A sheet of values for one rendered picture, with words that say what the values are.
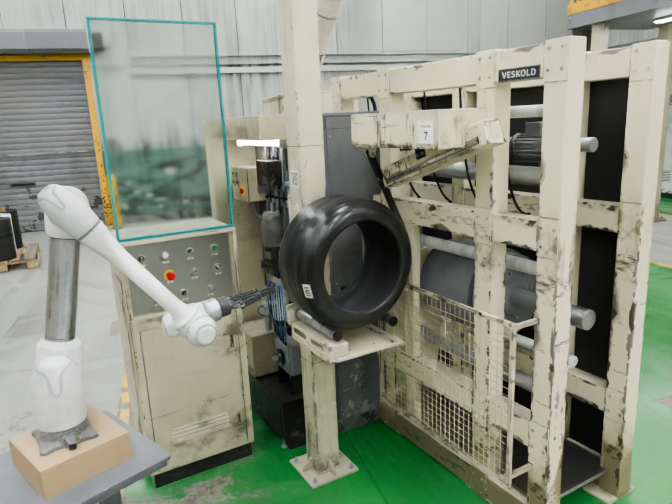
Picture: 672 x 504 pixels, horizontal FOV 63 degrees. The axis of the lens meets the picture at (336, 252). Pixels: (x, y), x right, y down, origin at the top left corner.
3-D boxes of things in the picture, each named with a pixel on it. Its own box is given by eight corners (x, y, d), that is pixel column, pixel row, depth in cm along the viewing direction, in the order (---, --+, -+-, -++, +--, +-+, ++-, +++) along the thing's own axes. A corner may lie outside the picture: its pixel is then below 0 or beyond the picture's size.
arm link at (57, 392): (35, 438, 177) (23, 375, 172) (37, 413, 193) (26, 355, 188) (89, 424, 184) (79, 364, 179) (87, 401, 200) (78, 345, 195)
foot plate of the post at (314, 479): (289, 461, 293) (289, 455, 292) (333, 445, 306) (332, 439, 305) (313, 489, 271) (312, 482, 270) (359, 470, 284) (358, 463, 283)
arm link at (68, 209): (103, 217, 179) (101, 212, 191) (59, 176, 171) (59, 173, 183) (72, 245, 177) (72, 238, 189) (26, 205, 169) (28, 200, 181)
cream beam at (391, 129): (350, 147, 253) (349, 114, 250) (394, 144, 265) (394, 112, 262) (437, 150, 202) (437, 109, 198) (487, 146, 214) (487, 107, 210)
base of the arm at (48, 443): (43, 463, 173) (40, 447, 172) (31, 434, 191) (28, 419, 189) (103, 441, 184) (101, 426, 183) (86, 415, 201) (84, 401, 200)
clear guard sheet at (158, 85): (116, 242, 248) (85, 16, 226) (232, 225, 275) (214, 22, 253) (117, 242, 247) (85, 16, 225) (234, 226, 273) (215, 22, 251)
